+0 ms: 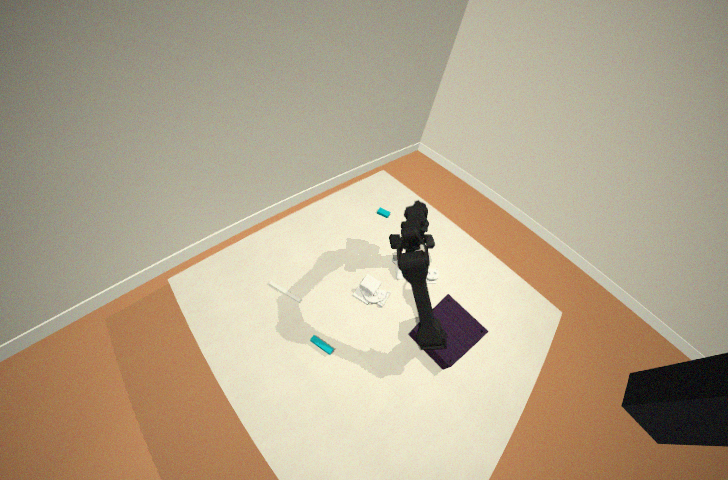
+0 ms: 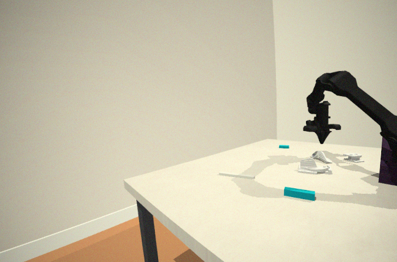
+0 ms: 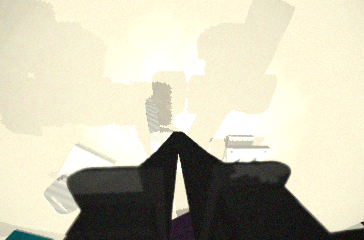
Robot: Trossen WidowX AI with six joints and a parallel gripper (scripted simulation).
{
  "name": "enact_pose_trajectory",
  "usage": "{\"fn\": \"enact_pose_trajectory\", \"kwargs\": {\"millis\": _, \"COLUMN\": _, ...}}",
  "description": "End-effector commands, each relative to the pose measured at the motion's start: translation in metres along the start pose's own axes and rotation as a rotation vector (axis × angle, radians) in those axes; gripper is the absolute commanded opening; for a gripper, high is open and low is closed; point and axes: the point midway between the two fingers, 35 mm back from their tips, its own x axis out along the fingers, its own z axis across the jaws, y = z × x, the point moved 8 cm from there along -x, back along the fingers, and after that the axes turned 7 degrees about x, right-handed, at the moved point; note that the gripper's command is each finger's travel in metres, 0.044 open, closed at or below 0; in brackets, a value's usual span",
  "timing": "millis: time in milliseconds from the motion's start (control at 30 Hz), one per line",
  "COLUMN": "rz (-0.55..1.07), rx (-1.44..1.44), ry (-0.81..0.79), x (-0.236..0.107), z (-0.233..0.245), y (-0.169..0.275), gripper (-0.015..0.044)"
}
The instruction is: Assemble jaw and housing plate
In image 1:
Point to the teal rectangular block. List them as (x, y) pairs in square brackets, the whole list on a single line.
[(321, 344)]

